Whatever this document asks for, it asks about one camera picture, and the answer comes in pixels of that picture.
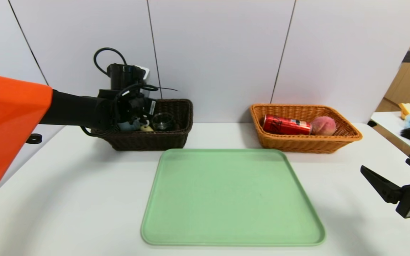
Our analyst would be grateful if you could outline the blue plastic cup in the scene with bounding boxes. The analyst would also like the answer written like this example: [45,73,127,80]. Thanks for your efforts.
[118,119,141,132]

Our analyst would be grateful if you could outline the orange wicker basket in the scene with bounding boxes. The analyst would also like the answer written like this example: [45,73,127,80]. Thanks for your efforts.
[250,103,363,154]

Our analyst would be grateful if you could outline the red soda can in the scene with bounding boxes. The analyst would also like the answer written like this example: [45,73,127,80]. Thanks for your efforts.
[262,114,312,136]

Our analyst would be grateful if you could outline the white side table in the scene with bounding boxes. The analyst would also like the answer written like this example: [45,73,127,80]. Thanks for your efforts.
[368,111,410,156]

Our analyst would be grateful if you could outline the light green plastic tray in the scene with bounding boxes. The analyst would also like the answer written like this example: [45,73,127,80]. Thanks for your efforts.
[141,149,326,246]

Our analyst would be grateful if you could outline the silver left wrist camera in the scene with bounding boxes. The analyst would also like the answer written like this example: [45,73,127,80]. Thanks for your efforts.
[134,66,151,81]

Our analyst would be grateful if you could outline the wooden cabinet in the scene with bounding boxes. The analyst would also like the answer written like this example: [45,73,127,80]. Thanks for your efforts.
[375,4,410,113]

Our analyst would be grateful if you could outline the small glass cup black handle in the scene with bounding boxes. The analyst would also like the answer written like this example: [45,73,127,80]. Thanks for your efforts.
[152,112,174,131]

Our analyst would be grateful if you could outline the dark brown wicker basket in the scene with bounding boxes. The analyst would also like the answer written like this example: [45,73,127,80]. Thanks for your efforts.
[91,99,194,151]

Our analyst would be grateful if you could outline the pink peach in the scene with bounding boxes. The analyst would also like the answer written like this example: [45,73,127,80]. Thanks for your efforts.
[310,116,336,136]

